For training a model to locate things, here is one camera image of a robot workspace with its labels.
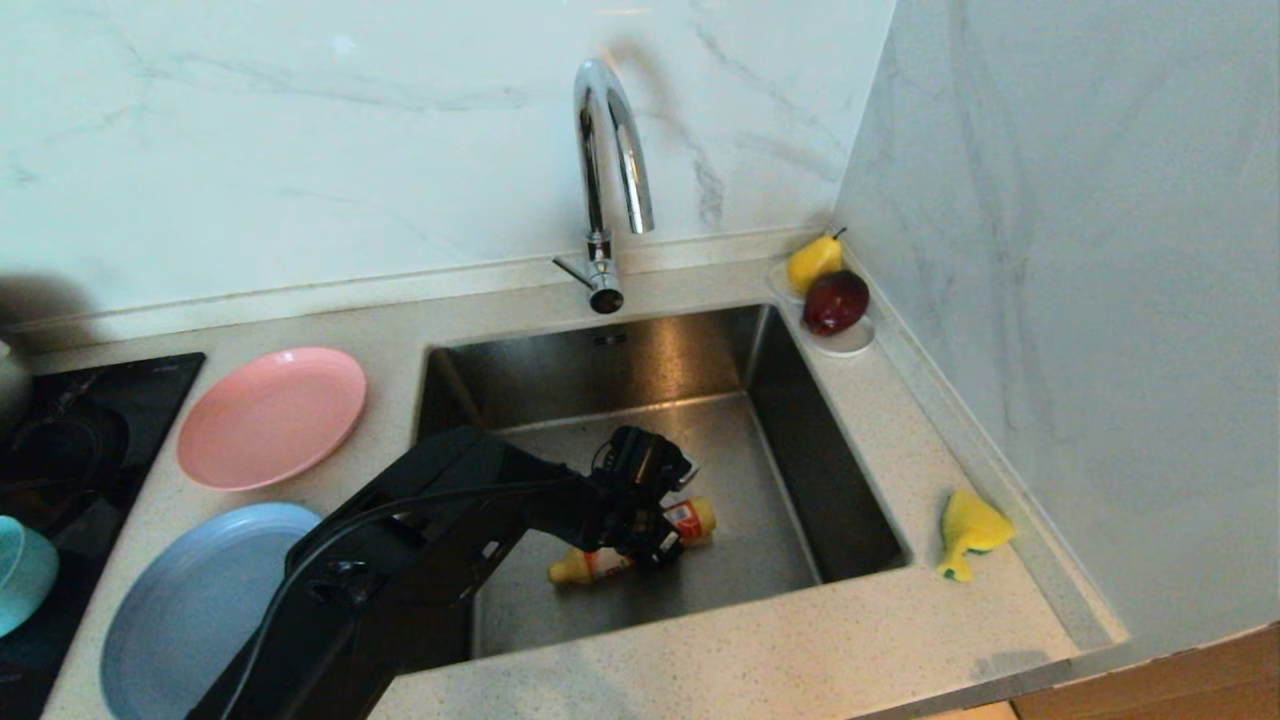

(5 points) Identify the orange dish soap bottle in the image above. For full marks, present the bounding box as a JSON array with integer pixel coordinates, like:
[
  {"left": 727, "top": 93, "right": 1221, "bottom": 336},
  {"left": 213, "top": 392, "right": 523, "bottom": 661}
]
[{"left": 548, "top": 497, "right": 718, "bottom": 587}]

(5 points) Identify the stainless steel sink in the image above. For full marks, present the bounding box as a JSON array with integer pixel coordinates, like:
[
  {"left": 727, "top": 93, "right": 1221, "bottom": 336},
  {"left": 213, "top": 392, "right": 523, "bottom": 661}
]
[{"left": 384, "top": 304, "right": 912, "bottom": 677}]

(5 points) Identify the yellow sponge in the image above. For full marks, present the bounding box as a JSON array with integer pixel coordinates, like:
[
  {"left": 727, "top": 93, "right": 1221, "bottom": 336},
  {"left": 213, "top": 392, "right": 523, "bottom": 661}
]
[{"left": 936, "top": 488, "right": 1017, "bottom": 583}]

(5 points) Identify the chrome gooseneck faucet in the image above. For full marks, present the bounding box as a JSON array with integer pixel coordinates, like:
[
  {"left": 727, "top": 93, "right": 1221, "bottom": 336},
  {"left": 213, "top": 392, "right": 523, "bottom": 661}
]
[{"left": 550, "top": 58, "right": 657, "bottom": 315}]

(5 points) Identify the small white dish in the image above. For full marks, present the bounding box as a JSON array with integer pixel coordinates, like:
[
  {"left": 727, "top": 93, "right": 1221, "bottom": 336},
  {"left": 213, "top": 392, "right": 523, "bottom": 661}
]
[{"left": 768, "top": 261, "right": 877, "bottom": 359}]

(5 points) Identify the dark red apple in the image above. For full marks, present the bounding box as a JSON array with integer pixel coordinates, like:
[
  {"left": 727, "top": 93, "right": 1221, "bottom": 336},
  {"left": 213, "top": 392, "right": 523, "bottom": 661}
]
[{"left": 801, "top": 270, "right": 870, "bottom": 337}]

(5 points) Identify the yellow pear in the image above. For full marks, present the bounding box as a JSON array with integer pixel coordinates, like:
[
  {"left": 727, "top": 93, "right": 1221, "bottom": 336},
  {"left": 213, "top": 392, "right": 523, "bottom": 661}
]
[{"left": 786, "top": 227, "right": 847, "bottom": 296}]

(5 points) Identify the pink plate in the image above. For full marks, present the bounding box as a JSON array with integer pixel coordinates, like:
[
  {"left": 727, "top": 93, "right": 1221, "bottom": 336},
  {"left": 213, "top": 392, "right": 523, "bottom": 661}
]
[{"left": 176, "top": 346, "right": 368, "bottom": 491}]

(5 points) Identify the blue plate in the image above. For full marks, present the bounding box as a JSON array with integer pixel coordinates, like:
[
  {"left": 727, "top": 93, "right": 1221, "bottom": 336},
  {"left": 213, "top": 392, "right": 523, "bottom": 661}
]
[{"left": 100, "top": 502, "right": 326, "bottom": 720}]

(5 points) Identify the black glass cooktop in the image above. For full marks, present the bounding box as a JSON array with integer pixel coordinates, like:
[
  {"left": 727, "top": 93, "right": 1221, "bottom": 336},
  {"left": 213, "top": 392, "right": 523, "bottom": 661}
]
[{"left": 0, "top": 352, "right": 206, "bottom": 720}]

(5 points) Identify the teal cup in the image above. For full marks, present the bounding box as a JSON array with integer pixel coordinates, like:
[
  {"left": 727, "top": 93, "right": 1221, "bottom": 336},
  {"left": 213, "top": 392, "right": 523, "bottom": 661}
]
[{"left": 0, "top": 515, "right": 59, "bottom": 638}]

